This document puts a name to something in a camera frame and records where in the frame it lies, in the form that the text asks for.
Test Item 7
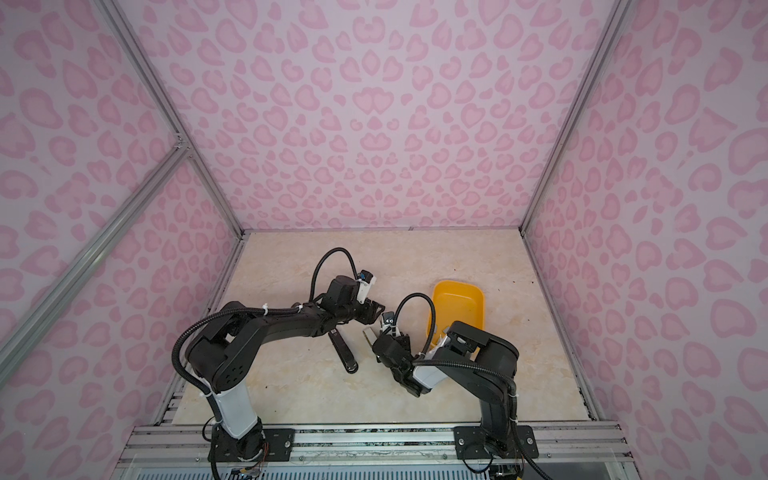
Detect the black stapler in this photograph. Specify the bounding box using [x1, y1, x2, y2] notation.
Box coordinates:
[328, 328, 359, 374]

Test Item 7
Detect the aluminium frame rail left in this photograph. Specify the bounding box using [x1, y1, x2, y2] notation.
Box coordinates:
[1, 1, 244, 390]

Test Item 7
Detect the stapler metal magazine part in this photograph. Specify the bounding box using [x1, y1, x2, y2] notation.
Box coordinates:
[362, 327, 378, 347]

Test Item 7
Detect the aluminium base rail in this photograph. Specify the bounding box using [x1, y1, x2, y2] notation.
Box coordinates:
[114, 421, 639, 479]

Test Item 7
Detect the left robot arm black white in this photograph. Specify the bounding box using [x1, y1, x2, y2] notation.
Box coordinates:
[172, 270, 384, 468]

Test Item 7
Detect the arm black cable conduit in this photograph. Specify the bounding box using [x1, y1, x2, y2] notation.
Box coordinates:
[170, 247, 361, 397]
[392, 292, 556, 480]

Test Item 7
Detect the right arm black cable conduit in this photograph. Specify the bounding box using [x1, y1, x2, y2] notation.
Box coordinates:
[392, 292, 556, 480]

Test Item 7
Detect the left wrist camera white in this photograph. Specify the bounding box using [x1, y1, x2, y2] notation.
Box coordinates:
[356, 270, 376, 304]

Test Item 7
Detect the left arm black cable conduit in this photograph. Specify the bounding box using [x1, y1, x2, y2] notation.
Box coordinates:
[170, 247, 361, 397]

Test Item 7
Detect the aluminium frame rail right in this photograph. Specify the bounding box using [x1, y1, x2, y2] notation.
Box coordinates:
[519, 0, 637, 238]

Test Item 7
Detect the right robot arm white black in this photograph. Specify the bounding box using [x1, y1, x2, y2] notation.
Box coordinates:
[372, 321, 519, 458]

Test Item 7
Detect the yellow plastic tray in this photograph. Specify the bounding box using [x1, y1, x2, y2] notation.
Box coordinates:
[430, 280, 485, 347]

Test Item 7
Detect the aluminium frame rail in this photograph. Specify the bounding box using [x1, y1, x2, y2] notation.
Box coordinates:
[519, 0, 637, 238]
[1, 1, 244, 390]

